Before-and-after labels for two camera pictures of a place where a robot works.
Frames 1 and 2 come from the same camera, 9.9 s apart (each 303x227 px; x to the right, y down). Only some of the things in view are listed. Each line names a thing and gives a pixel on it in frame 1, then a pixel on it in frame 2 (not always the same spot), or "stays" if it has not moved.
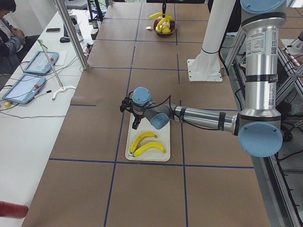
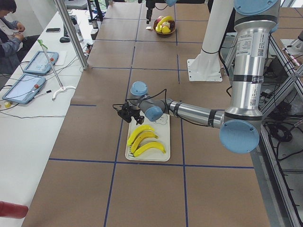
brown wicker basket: (172, 26) stays
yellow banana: (153, 145) stays
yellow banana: (160, 14) to (137, 131)
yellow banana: (144, 135) stays
